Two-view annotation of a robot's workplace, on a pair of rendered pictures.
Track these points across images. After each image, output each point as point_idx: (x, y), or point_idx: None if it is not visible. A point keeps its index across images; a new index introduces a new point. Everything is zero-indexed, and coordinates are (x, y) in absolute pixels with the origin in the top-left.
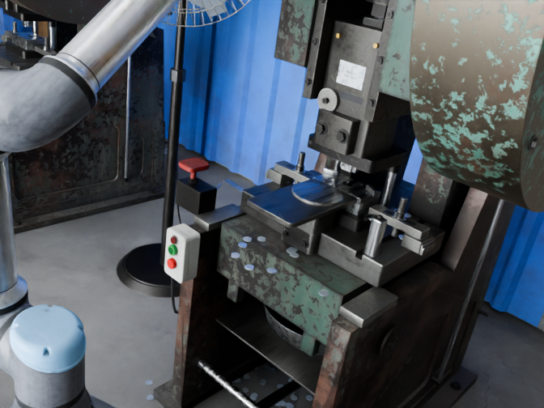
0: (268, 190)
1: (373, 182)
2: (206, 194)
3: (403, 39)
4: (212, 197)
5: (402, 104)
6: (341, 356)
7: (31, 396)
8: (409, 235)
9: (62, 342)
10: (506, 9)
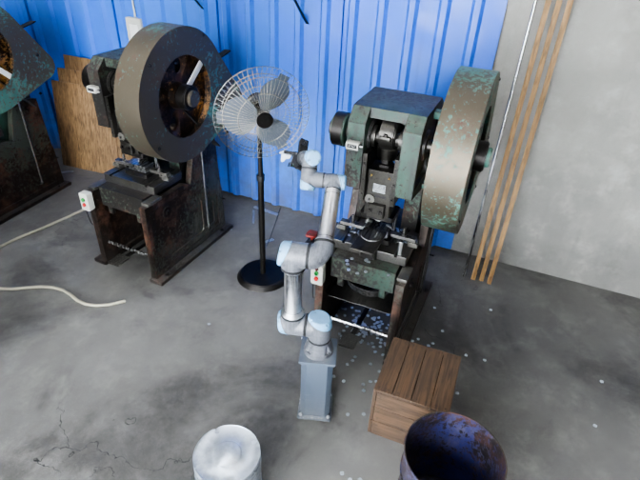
0: (343, 234)
1: None
2: None
3: (402, 179)
4: None
5: None
6: (401, 295)
7: (321, 340)
8: (410, 242)
9: (329, 320)
10: (450, 197)
